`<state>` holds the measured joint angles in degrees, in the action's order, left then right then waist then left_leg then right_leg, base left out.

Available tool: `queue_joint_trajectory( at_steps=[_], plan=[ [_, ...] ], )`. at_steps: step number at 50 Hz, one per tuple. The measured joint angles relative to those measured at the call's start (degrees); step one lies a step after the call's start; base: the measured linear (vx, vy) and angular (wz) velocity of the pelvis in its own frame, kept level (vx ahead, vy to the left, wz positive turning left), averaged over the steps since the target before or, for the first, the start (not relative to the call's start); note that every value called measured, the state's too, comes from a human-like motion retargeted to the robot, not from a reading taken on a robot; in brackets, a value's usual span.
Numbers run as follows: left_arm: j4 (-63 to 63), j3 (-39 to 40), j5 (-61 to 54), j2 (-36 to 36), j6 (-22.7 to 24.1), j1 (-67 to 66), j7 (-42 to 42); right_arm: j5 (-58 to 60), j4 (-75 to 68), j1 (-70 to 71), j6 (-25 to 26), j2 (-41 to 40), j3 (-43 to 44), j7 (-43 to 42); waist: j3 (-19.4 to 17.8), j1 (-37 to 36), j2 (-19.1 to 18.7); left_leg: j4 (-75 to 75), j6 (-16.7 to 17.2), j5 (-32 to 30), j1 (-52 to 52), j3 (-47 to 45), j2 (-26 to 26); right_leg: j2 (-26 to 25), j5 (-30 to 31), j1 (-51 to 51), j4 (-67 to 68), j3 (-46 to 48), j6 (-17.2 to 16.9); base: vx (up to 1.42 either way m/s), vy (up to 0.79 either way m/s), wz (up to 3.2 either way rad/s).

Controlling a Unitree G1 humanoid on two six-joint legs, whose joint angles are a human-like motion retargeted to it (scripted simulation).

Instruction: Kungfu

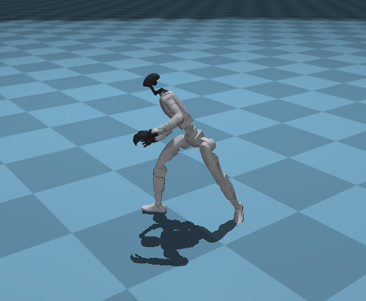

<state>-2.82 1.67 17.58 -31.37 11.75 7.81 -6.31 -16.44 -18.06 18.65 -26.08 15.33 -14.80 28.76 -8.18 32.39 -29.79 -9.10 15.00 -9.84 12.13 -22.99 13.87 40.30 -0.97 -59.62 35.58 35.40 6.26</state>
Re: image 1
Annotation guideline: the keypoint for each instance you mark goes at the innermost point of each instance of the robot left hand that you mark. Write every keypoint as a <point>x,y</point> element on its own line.
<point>143,134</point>

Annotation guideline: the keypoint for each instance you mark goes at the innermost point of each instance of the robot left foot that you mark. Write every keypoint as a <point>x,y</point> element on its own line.
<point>238,215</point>

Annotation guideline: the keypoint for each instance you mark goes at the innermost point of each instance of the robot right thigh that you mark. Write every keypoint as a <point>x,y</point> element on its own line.
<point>171,150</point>

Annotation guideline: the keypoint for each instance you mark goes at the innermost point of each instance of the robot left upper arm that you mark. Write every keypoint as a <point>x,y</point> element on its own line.
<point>169,101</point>

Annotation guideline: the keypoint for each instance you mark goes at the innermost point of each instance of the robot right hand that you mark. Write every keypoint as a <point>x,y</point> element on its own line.
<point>148,141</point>

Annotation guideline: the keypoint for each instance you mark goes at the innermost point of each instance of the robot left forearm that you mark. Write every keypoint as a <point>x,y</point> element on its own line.
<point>170,124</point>

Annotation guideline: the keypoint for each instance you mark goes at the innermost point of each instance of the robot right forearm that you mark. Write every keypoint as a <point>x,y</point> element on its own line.
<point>162,137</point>

